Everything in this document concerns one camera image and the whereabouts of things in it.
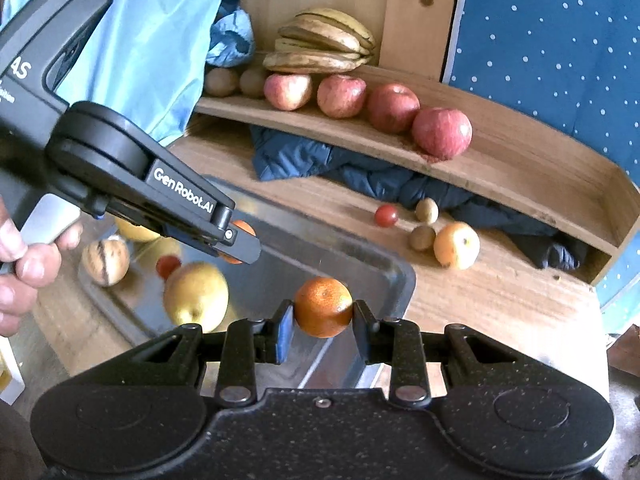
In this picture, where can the brown kiwi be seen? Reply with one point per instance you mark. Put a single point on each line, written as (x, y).
(253, 82)
(221, 82)

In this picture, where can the small red tomato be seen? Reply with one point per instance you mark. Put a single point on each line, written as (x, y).
(168, 266)
(386, 216)

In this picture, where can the yellow lemon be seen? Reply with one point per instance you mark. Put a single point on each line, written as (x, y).
(135, 232)

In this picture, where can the person's left hand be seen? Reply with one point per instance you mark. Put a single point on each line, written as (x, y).
(30, 272)

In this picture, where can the crumpled blue plastic bag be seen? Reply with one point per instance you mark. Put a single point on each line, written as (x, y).
(231, 37)

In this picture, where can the orange yellow round fruit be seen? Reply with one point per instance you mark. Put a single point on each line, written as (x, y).
(456, 246)

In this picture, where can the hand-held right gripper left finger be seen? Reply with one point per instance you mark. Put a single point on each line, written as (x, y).
(285, 334)

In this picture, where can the dark blue jacket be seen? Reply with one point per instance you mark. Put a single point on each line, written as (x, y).
(320, 160)

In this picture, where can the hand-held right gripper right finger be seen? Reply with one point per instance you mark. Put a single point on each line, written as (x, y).
(362, 331)

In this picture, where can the white plastic container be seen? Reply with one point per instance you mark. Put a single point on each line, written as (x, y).
(10, 375)

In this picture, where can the wooden shelf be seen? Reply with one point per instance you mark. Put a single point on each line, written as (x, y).
(525, 170)

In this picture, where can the metal tray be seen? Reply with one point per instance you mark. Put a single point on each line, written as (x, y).
(345, 260)

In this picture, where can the small brown fruit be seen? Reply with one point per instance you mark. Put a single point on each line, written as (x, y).
(421, 238)
(427, 210)

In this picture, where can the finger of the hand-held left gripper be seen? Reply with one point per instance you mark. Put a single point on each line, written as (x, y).
(235, 247)

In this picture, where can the light blue striped cloth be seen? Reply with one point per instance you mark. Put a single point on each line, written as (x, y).
(150, 50)

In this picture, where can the yellow purple-striped pepino melon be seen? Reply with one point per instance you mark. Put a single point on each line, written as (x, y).
(106, 262)

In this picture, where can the banana bunch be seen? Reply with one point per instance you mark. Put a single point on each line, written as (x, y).
(322, 42)

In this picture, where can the blue white-dotted cloth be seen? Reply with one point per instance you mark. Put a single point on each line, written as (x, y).
(550, 25)

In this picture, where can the small orange tangerine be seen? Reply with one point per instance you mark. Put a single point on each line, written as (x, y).
(245, 229)
(322, 307)

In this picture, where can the red apple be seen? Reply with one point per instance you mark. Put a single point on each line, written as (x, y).
(442, 133)
(341, 96)
(393, 108)
(287, 91)

